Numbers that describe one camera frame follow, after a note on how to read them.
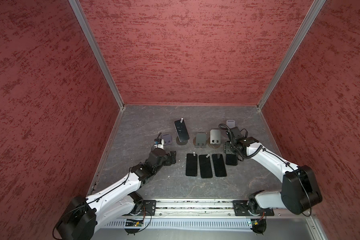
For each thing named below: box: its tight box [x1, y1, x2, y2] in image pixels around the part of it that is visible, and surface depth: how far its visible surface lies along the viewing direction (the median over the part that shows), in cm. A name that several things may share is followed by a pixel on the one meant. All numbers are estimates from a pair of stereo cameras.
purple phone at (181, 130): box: [174, 117, 190, 142], surface depth 97 cm
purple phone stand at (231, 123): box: [226, 120, 236, 129], surface depth 102 cm
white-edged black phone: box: [212, 153, 227, 177], surface depth 92 cm
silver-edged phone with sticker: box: [198, 154, 213, 179], surface depth 93 cm
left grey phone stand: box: [162, 133, 173, 145], surface depth 99 cm
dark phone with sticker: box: [185, 151, 198, 177], surface depth 91 cm
